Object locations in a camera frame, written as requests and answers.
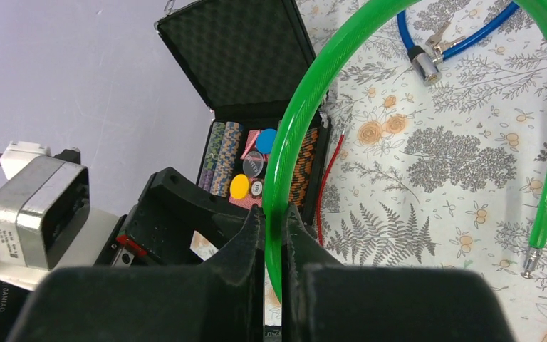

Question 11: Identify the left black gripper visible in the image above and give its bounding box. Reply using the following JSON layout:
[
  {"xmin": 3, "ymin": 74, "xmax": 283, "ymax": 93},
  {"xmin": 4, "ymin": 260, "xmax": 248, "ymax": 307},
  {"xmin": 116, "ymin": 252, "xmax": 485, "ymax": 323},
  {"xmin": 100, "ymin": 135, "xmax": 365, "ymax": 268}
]
[{"xmin": 96, "ymin": 167, "xmax": 249, "ymax": 266}]

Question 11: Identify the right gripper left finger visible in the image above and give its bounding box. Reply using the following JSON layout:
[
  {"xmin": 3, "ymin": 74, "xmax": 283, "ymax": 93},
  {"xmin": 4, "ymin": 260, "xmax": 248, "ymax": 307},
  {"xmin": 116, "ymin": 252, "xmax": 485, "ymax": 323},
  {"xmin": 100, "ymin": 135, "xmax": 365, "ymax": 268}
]
[{"xmin": 8, "ymin": 207, "xmax": 264, "ymax": 341}]

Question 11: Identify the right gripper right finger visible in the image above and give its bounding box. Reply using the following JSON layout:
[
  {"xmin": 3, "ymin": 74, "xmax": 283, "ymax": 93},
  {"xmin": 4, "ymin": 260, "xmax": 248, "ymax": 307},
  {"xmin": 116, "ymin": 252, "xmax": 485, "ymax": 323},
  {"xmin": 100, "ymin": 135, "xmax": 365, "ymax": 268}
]
[{"xmin": 283, "ymin": 205, "xmax": 514, "ymax": 341}]

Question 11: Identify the red cable lock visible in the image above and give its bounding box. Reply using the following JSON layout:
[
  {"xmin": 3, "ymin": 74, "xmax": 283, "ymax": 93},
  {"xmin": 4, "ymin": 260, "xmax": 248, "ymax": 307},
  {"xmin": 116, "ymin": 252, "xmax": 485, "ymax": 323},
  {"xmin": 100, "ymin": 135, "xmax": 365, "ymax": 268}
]
[{"xmin": 316, "ymin": 132, "xmax": 348, "ymax": 247}]

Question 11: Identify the blue cable lock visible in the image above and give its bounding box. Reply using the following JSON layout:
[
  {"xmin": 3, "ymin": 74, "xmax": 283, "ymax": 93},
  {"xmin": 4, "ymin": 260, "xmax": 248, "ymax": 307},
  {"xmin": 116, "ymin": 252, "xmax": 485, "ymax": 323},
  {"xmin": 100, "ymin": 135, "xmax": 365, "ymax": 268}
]
[{"xmin": 396, "ymin": 1, "xmax": 520, "ymax": 86}]

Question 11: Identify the green cable lock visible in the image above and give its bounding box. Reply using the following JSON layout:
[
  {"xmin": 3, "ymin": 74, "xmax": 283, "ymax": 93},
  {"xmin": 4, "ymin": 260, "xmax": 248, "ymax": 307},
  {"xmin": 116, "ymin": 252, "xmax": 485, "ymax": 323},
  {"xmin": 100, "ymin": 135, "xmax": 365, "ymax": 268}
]
[{"xmin": 263, "ymin": 1, "xmax": 547, "ymax": 300}]

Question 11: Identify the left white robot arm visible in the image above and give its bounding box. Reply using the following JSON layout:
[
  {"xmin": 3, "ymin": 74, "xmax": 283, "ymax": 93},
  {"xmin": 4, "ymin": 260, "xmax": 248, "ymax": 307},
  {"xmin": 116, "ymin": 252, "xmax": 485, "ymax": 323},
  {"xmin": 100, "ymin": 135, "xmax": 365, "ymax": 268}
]
[{"xmin": 0, "ymin": 167, "xmax": 249, "ymax": 341}]

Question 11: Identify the black poker chip case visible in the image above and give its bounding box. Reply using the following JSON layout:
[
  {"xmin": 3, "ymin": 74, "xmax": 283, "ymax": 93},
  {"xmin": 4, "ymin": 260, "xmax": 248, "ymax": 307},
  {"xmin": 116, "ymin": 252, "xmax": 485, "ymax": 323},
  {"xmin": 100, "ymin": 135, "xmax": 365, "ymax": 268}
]
[{"xmin": 154, "ymin": 0, "xmax": 333, "ymax": 227}]

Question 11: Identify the floral table mat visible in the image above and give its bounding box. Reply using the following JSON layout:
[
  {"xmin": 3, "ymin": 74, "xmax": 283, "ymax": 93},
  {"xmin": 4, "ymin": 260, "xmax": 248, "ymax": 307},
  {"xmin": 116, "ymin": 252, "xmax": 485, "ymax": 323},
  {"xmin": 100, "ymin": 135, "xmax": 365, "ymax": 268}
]
[{"xmin": 320, "ymin": 10, "xmax": 547, "ymax": 341}]

